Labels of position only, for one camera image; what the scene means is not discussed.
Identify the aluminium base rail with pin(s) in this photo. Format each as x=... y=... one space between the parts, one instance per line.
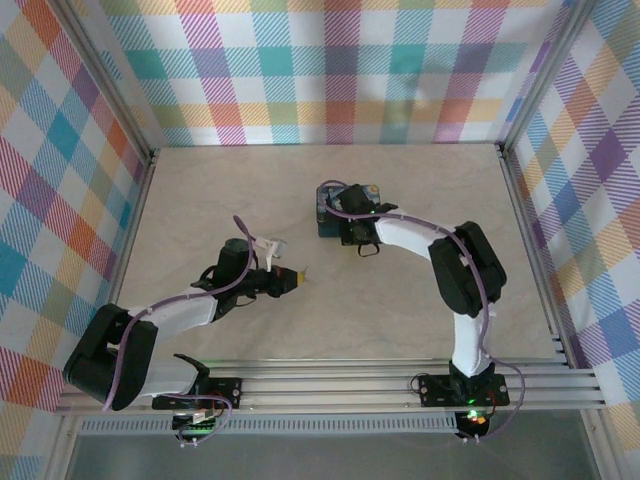
x=325 y=385

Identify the aluminium frame post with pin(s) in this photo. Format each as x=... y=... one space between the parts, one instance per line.
x=545 y=75
x=107 y=80

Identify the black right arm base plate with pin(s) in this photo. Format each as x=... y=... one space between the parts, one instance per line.
x=435 y=390

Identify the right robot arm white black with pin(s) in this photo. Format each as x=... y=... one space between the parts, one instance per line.
x=465 y=280

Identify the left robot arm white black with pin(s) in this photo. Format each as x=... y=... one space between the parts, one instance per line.
x=170 y=312

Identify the dark teal painted storage box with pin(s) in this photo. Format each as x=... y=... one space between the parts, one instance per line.
x=330 y=229

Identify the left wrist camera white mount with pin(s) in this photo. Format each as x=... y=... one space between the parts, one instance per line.
x=270 y=252

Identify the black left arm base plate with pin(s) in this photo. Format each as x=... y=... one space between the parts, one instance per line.
x=225 y=390

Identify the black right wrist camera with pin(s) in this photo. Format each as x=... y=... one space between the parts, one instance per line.
x=359 y=234

